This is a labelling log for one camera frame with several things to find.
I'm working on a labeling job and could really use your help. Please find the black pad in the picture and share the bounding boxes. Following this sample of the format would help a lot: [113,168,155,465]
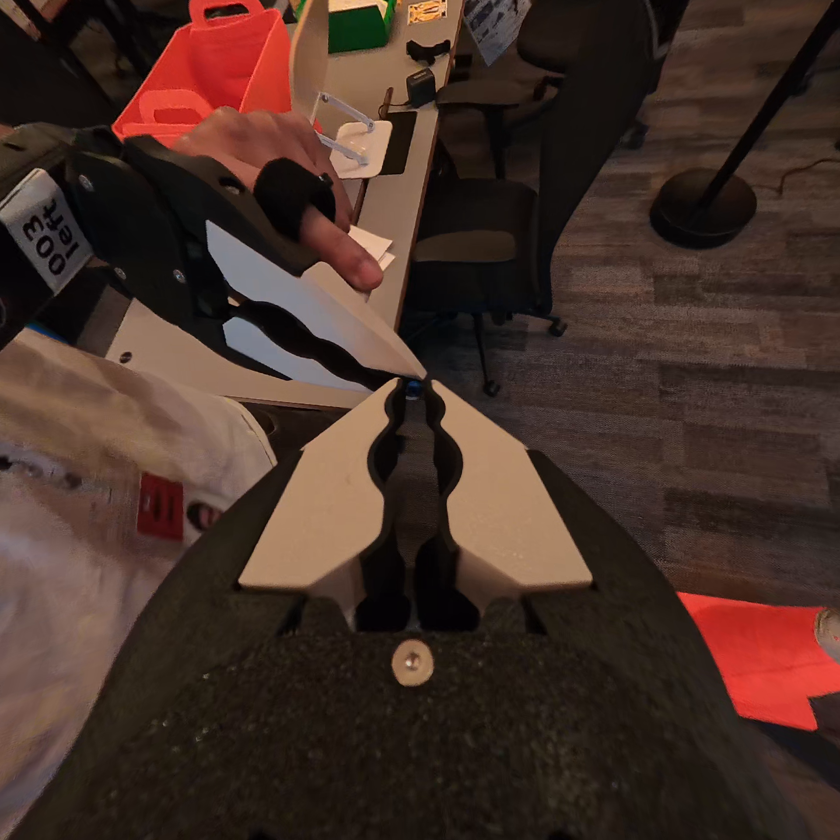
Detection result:
[375,110,419,177]

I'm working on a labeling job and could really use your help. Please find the white paper slips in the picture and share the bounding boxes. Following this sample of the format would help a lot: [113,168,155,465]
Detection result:
[346,225,396,271]

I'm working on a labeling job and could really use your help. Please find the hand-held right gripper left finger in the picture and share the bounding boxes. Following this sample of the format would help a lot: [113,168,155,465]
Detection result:
[238,378,412,619]

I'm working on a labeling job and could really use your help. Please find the black pole stand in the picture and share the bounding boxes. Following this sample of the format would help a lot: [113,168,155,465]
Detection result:
[648,0,840,252]

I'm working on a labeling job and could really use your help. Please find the white printed sheet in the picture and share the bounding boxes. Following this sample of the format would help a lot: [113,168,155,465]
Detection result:
[462,0,534,67]

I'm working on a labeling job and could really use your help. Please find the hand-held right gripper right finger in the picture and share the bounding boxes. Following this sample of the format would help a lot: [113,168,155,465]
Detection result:
[422,378,593,616]

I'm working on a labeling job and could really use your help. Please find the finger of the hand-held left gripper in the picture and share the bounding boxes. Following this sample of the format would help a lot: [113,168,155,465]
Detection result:
[205,220,429,380]
[222,318,376,396]

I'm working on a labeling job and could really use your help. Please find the green box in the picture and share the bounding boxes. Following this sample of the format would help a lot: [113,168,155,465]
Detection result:
[327,0,399,55]

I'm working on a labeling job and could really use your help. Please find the person's left hand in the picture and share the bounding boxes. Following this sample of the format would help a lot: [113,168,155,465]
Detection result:
[171,108,385,294]

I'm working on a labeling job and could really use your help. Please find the red badge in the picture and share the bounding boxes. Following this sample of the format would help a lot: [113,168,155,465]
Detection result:
[136,472,186,543]

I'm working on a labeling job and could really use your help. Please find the red felt bag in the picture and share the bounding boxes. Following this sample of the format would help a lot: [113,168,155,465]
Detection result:
[676,591,840,732]

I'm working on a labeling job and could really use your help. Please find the wooden document stand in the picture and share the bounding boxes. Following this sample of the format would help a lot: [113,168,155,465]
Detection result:
[289,0,395,179]

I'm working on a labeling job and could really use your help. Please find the thin floor cable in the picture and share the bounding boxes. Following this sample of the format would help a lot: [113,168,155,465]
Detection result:
[755,154,840,198]

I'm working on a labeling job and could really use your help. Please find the red plastic bin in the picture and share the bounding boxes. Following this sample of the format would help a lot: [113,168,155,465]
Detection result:
[112,0,322,148]

